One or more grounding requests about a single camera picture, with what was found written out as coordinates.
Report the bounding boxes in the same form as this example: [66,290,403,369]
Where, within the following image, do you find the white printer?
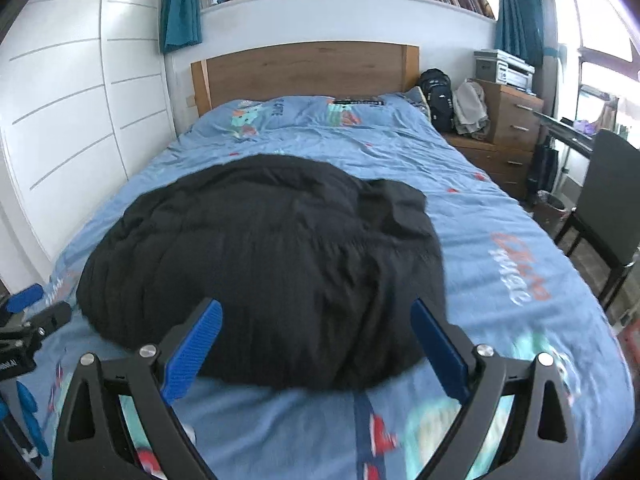
[495,50,536,88]

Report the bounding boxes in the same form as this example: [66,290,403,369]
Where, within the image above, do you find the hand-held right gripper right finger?
[410,297,583,480]

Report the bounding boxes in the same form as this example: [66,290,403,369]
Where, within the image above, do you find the wooden bed headboard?
[191,41,421,118]

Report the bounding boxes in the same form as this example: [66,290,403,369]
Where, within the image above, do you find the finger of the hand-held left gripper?
[22,301,72,343]
[6,283,45,313]

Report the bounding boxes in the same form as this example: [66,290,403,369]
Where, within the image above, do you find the black bag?
[527,144,558,193]

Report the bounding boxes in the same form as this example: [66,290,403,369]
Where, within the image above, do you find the teal curtain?
[495,0,546,63]
[161,0,203,53]

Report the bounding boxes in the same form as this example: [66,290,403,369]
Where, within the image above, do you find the white wardrobe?
[0,0,178,291]

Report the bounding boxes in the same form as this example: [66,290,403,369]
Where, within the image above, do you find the waste bin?
[542,192,568,226]

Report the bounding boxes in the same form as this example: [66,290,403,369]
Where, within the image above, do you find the pile of pale clothes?
[452,79,490,138]

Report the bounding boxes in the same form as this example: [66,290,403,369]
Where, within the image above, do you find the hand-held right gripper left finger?
[51,297,224,480]

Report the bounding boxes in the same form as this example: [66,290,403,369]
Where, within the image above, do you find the wooden dresser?
[442,79,545,201]

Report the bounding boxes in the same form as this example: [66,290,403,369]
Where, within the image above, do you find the black backpack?
[419,68,455,133]

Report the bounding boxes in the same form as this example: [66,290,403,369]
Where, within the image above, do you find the black chair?
[554,129,640,311]

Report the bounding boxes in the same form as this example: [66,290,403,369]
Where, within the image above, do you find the dark desk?
[532,110,601,153]

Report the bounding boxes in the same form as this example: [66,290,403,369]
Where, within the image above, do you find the black puffer jacket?
[76,154,448,391]

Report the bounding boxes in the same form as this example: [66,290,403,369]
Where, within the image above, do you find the grey storage box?
[474,50,501,82]

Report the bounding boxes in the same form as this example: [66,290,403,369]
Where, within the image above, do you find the bed with blue dinosaur duvet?
[30,92,636,480]

